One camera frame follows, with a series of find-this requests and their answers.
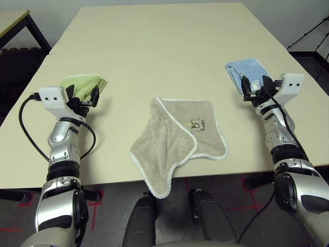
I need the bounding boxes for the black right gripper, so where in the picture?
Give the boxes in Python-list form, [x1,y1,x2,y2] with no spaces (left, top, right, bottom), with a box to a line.
[241,75,280,108]

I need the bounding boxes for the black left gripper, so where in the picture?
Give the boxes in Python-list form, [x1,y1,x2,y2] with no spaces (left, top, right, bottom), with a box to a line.
[66,84,100,118]

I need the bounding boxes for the beige towel with white trim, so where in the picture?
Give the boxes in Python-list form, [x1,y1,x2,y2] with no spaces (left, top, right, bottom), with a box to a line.
[130,96,229,200]

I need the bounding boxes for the green folded towel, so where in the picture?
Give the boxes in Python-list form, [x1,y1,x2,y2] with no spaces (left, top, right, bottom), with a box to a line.
[58,74,108,100]

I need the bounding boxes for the blue folded towel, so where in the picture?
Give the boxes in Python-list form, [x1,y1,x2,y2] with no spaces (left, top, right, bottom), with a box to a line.
[225,58,273,95]

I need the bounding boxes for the black foam floor mats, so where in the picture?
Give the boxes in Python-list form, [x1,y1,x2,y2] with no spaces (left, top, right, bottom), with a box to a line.
[0,46,49,124]

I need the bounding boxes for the grey robot left leg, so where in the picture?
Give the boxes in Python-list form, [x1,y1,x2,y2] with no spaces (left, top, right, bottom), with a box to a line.
[123,192,157,247]

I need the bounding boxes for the grey robot torso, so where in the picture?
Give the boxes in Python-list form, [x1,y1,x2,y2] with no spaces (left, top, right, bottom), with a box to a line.
[151,239,247,247]

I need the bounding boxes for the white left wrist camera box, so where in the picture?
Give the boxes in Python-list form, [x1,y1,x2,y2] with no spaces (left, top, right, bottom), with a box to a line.
[38,86,87,122]

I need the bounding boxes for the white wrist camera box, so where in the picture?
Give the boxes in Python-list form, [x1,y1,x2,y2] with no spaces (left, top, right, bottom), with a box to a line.
[277,73,305,103]
[38,86,87,122]

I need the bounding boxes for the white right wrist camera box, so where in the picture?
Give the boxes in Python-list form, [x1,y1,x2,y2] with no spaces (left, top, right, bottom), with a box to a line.
[277,73,305,103]

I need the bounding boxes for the black left wrist camera cable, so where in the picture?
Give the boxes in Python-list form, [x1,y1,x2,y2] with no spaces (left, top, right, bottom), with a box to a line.
[19,94,96,162]

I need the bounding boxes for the wooden side table black frame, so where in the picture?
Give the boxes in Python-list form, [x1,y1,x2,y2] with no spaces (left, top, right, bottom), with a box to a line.
[0,9,52,56]

